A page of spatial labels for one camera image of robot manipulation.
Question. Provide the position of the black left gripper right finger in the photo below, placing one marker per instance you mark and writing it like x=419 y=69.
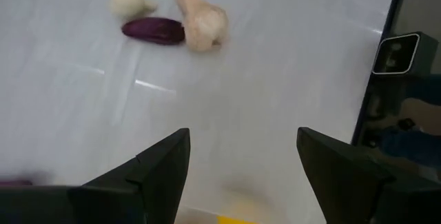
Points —
x=337 y=182

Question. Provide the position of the small purple eggplant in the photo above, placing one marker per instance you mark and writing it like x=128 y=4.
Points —
x=153 y=31

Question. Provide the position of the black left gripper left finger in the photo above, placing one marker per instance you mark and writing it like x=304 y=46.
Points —
x=162 y=182

